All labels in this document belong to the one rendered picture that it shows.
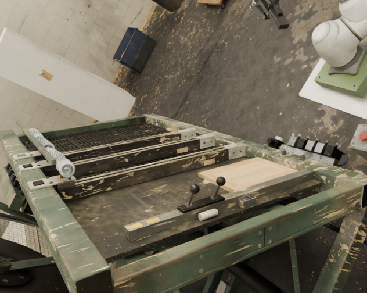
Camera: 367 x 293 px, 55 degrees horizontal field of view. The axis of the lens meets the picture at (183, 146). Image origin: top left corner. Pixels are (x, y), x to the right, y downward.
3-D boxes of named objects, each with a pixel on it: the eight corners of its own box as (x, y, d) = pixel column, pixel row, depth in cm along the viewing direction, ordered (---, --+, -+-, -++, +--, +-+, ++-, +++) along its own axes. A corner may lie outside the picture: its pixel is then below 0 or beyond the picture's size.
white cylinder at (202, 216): (201, 222, 135) (218, 216, 139) (201, 215, 135) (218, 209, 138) (197, 219, 138) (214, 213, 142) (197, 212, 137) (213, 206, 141)
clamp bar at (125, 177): (247, 156, 209) (247, 116, 203) (34, 211, 152) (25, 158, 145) (236, 153, 218) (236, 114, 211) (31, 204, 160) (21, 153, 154)
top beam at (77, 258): (115, 299, 96) (111, 267, 94) (78, 314, 91) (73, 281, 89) (14, 140, 279) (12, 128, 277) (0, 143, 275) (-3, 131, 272)
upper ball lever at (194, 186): (194, 210, 138) (202, 188, 130) (186, 213, 137) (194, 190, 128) (189, 203, 141) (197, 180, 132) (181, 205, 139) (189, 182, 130)
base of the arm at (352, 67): (334, 45, 199) (329, 40, 197) (371, 43, 180) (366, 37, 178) (321, 74, 199) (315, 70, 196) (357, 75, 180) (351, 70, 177)
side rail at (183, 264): (360, 208, 152) (363, 185, 149) (117, 317, 98) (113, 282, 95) (348, 204, 157) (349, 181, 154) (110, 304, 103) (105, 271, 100)
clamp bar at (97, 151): (197, 139, 254) (196, 106, 247) (18, 177, 196) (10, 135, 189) (190, 136, 262) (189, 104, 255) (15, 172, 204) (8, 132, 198)
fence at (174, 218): (313, 179, 171) (313, 171, 170) (130, 241, 125) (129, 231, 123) (305, 176, 175) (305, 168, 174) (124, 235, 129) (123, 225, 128)
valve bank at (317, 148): (363, 155, 189) (341, 138, 176) (352, 179, 188) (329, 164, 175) (291, 138, 230) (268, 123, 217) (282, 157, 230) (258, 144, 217)
